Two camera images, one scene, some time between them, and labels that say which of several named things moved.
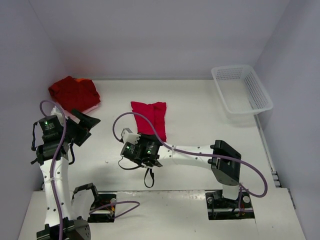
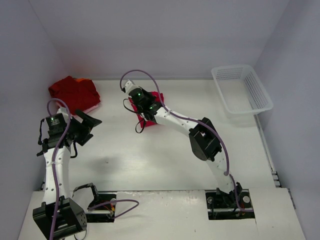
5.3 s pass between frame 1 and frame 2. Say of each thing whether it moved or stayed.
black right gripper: moved
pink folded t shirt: stayed
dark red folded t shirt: stayed
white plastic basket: stayed
